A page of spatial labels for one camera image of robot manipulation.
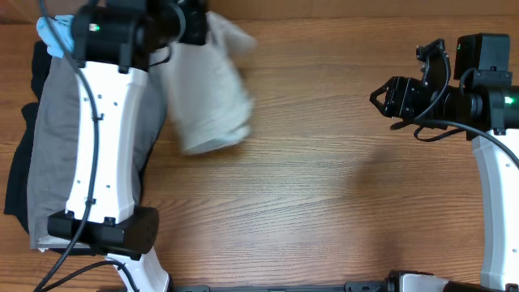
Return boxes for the beige khaki shorts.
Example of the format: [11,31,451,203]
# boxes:
[157,11,256,155]

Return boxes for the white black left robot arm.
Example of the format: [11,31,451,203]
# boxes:
[47,0,208,291]

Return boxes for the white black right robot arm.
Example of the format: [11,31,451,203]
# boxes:
[370,33,518,291]

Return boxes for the light blue garment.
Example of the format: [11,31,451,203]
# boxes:
[36,15,76,59]

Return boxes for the grey shorts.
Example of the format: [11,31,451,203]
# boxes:
[27,57,167,251]

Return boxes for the black garment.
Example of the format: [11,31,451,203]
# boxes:
[3,41,51,233]

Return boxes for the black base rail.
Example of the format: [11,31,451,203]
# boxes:
[174,281,387,292]

